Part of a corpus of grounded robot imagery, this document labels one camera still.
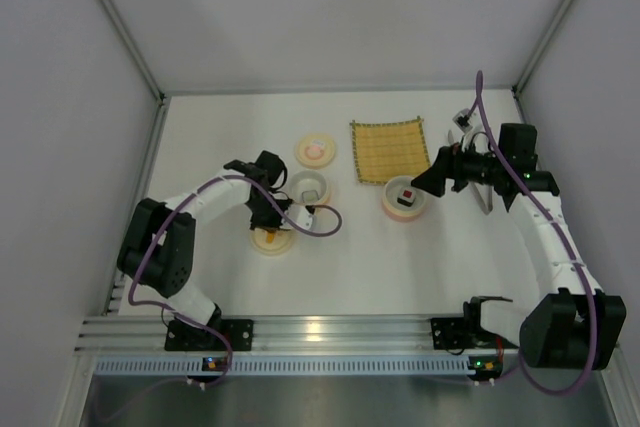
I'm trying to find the cream lid orange handle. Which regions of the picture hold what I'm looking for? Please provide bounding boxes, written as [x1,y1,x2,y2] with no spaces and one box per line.
[249,229,295,257]

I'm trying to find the metal tongs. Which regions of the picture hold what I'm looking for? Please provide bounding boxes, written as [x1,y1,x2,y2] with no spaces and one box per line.
[447,130,494,215]

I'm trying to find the sushi roll green centre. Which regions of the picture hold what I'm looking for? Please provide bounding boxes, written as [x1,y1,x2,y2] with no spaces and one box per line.
[301,190,320,204]

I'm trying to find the sushi roll red centre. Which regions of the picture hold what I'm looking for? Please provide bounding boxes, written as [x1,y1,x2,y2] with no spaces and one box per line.
[396,187,416,207]

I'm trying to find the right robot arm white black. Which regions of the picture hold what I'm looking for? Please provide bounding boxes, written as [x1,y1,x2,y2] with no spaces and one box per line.
[411,123,626,370]

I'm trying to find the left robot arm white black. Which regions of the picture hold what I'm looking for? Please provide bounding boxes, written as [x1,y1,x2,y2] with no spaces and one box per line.
[117,151,309,330]

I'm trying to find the orange lunch bowl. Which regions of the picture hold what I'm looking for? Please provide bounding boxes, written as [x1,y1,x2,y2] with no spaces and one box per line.
[286,170,331,211]

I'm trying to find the pink lunch bowl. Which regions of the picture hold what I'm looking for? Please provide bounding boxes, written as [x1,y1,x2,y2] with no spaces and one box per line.
[381,176,429,222]

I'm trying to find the bamboo sushi mat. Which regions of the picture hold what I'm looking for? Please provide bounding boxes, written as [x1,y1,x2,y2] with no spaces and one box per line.
[350,116,431,185]

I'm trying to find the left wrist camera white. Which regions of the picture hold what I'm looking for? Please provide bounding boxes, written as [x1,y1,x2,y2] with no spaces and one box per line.
[286,204,315,232]

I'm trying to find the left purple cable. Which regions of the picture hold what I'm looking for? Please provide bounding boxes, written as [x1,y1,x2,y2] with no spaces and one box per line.
[128,175,344,388]

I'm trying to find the purple cable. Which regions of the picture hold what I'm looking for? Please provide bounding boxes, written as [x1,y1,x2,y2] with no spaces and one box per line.
[472,70,601,393]
[128,175,344,388]

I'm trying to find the cream lid pink handle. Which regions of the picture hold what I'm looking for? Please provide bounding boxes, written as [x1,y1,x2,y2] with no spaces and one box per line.
[294,133,337,169]

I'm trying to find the slotted cable duct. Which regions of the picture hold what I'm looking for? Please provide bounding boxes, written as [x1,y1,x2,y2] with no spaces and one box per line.
[94,354,502,377]

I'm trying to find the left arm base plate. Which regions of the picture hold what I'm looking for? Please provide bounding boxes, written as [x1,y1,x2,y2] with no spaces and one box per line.
[164,317,256,351]

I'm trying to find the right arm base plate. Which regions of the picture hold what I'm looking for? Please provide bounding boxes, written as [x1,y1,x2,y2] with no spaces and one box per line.
[429,316,498,355]

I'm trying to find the aluminium mounting rail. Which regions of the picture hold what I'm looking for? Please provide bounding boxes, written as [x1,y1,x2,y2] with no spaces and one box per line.
[74,314,619,354]

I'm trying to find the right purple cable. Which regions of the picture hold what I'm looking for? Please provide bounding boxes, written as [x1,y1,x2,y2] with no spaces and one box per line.
[472,70,601,393]

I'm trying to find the right aluminium frame post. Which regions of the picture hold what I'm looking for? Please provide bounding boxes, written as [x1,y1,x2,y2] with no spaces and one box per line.
[511,0,578,100]

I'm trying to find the aluminium frame post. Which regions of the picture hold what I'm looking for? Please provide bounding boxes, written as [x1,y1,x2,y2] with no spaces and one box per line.
[96,0,166,106]
[511,0,578,100]

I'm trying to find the left aluminium frame post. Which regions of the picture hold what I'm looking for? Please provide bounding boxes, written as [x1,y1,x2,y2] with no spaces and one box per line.
[96,0,166,106]

